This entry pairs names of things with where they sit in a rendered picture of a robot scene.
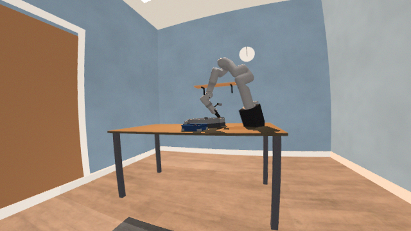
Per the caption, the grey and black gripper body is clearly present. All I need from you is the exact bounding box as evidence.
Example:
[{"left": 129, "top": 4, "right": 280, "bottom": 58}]
[{"left": 208, "top": 104, "right": 217, "bottom": 114}]

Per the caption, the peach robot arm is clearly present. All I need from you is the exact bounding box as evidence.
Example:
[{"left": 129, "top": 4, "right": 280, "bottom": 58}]
[{"left": 200, "top": 58, "right": 259, "bottom": 110}]

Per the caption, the blue crate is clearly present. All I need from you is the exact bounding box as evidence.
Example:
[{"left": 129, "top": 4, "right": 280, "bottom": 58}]
[{"left": 181, "top": 124, "right": 207, "bottom": 132}]

